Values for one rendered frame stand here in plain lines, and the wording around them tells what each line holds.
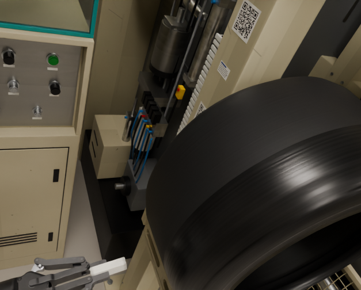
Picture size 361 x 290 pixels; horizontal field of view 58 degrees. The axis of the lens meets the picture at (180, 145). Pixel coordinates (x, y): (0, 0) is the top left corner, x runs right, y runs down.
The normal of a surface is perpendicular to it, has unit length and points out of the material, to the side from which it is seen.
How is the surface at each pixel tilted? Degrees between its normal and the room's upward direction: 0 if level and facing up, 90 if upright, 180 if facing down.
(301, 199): 55
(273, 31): 90
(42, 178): 90
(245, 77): 90
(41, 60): 90
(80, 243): 0
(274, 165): 41
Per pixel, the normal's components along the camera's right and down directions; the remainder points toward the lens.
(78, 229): 0.30, -0.72
